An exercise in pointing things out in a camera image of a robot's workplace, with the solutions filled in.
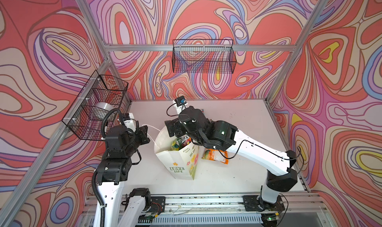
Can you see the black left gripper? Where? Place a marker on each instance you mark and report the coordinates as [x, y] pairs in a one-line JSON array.
[[141, 132]]

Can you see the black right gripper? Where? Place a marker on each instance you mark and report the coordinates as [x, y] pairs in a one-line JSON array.
[[177, 124]]

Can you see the orange Fox's fruits candy bag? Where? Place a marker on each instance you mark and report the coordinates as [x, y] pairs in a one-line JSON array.
[[180, 143]]

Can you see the white paper bag with flowers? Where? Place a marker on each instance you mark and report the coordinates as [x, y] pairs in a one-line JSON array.
[[181, 164]]

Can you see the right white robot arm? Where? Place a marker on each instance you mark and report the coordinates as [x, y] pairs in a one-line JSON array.
[[225, 137]]

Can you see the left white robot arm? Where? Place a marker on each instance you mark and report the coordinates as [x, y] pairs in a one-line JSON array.
[[111, 174]]

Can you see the orange snack bag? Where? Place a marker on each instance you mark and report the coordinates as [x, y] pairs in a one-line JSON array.
[[216, 155]]

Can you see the silver tape roll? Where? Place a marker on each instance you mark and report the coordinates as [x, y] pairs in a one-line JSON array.
[[104, 106]]

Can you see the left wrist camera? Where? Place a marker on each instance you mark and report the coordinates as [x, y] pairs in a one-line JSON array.
[[129, 121]]

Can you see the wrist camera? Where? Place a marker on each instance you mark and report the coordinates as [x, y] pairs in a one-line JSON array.
[[129, 121], [180, 101]]

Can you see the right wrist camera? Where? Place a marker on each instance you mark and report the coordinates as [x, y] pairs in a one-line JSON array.
[[180, 101]]

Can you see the black wire basket left wall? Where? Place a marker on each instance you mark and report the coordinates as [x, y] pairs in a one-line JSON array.
[[83, 118]]

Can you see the black wire basket wall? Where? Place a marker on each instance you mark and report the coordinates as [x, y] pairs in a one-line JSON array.
[[83, 118], [203, 56]]

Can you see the black wire basket back wall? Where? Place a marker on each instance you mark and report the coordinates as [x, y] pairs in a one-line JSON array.
[[203, 56]]

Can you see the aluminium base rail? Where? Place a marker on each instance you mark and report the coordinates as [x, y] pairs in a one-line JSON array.
[[296, 209]]

